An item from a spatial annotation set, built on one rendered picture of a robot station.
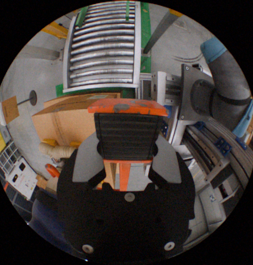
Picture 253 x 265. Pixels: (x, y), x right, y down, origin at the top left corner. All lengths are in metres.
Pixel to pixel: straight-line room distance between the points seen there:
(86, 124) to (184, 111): 0.36
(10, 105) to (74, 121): 1.79
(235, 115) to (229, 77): 0.09
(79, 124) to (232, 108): 0.43
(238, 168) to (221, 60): 0.39
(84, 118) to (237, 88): 0.40
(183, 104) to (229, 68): 0.23
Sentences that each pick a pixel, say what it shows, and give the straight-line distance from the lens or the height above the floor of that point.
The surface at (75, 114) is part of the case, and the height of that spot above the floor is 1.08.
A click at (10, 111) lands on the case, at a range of 1.99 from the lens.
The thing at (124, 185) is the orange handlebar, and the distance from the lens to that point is 0.24.
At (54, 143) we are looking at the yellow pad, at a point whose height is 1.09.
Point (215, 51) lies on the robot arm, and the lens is 0.21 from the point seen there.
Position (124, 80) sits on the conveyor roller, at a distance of 0.76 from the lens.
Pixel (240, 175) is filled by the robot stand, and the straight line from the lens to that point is 0.48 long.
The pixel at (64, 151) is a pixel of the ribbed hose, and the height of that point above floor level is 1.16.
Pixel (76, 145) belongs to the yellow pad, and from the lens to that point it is 0.34.
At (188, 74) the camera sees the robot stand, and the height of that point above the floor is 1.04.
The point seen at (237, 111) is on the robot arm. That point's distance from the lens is 0.26.
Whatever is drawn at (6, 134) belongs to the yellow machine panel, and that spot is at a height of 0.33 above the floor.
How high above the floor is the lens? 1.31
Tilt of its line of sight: 58 degrees down
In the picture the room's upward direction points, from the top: 178 degrees counter-clockwise
